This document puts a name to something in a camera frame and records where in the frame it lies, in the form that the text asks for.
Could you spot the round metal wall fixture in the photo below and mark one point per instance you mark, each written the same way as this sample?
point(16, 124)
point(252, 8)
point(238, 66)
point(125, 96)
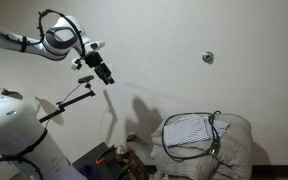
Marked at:
point(208, 57)

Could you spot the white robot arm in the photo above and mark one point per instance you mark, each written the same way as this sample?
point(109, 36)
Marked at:
point(24, 141)

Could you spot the black external camera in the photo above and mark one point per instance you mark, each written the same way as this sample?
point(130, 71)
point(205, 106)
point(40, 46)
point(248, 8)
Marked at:
point(86, 79)

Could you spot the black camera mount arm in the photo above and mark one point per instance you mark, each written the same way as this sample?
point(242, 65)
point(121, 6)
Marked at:
point(62, 105)

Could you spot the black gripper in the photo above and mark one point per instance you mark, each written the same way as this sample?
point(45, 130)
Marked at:
point(95, 61)

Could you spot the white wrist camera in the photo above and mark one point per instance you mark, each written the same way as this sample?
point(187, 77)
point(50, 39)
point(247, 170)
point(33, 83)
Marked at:
point(76, 63)

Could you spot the striped cloth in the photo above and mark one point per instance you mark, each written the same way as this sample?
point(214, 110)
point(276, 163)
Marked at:
point(192, 128)

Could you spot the black case on floor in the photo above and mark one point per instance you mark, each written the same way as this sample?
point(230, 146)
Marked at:
point(101, 163)

